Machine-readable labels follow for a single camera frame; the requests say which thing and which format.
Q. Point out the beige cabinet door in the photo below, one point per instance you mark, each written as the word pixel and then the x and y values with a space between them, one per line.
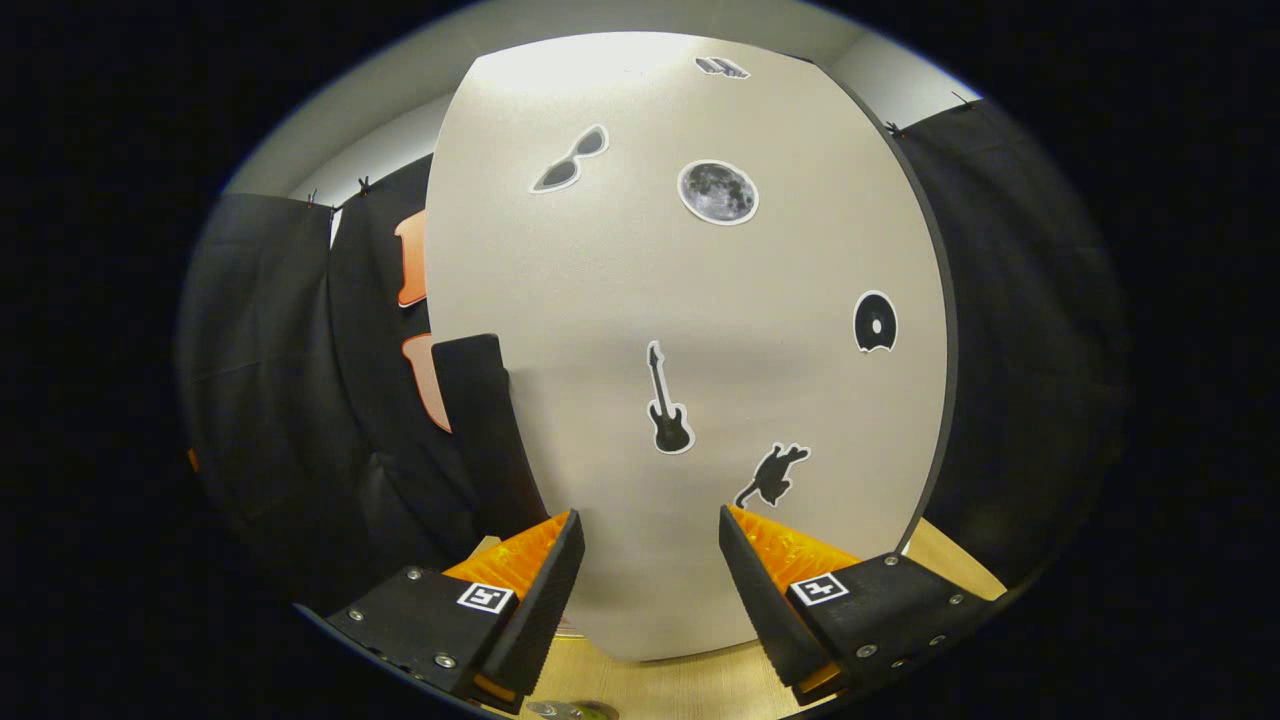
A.
pixel 620 300

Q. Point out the black backdrop cloth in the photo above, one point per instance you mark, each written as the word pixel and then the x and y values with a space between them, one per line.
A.
pixel 280 400

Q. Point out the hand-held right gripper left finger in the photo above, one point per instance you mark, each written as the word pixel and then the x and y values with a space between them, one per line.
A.
pixel 530 620

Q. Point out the green label clear bottle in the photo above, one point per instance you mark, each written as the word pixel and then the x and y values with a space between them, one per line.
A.
pixel 575 711

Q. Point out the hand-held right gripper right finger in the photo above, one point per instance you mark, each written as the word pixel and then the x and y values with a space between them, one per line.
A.
pixel 765 610

